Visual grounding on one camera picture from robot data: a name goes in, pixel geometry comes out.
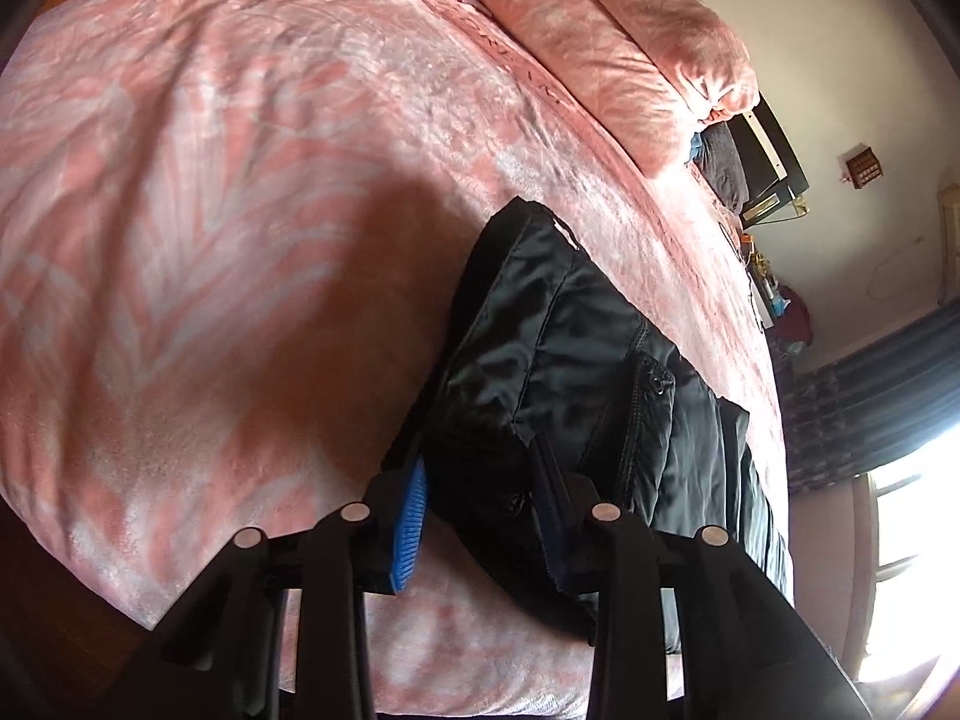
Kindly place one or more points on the dark patterned curtain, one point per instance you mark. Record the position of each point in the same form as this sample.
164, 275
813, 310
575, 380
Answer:
880, 404

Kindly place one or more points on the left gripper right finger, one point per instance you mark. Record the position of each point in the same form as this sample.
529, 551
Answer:
688, 626

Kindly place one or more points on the rolled pink quilt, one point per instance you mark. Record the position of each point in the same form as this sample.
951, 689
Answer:
652, 72

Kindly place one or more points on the red cloth item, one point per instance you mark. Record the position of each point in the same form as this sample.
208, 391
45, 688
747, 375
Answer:
795, 325

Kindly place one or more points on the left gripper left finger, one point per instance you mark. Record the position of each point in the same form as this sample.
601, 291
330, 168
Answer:
275, 627

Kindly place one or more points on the small brown wall ornament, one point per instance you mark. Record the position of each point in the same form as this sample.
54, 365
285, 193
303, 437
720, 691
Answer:
863, 168

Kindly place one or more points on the black pants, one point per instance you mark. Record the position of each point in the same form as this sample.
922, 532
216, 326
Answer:
541, 346

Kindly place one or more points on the black bed headboard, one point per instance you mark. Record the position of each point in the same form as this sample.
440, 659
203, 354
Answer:
775, 178

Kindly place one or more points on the pink patterned bed blanket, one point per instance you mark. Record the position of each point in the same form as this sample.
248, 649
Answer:
231, 230

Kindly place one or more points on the grey folded cloth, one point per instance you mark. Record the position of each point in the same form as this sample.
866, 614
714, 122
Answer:
716, 156

